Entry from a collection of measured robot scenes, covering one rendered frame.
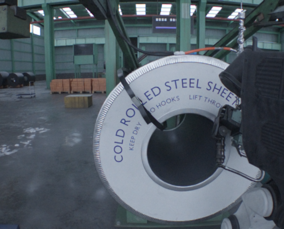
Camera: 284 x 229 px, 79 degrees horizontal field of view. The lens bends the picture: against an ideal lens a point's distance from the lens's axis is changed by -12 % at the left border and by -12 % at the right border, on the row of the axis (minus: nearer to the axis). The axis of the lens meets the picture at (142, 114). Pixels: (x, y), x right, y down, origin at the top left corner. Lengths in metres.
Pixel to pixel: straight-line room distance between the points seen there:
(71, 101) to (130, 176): 6.17
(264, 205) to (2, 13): 1.22
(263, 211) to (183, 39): 5.51
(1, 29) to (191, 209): 1.54
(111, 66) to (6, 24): 4.95
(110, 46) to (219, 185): 5.07
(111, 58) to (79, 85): 6.69
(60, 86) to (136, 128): 11.64
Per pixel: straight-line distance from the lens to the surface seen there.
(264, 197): 0.65
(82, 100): 7.15
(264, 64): 0.46
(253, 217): 0.79
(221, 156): 1.11
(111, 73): 5.81
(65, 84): 12.57
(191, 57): 1.15
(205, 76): 1.18
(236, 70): 0.65
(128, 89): 1.09
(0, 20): 1.04
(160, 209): 1.47
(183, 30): 5.95
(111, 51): 5.83
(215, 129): 1.08
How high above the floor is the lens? 1.27
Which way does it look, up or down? 13 degrees down
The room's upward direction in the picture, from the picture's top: straight up
